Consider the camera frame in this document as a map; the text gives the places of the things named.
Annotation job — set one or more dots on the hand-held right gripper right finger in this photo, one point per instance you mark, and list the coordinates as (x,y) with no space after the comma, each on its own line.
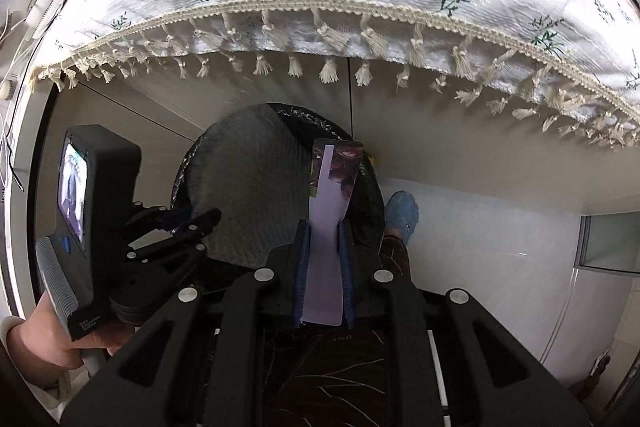
(346,272)

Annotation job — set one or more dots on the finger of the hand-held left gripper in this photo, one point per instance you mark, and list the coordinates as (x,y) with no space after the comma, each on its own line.
(195,224)
(155,217)

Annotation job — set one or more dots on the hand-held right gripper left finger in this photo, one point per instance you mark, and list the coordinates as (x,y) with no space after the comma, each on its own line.
(301,277)

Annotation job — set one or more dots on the purple wrapper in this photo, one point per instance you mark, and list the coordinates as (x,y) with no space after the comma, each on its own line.
(325,232)

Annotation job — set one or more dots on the black trash bin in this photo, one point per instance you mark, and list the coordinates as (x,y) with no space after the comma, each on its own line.
(240,187)

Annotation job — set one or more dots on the person's left forearm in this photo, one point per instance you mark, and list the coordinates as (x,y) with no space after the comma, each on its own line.
(10,332)

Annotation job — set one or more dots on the person's left hand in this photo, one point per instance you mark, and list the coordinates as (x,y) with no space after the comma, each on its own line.
(47,342)

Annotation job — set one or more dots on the blue slipper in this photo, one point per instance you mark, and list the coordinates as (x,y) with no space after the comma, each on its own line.
(402,212)

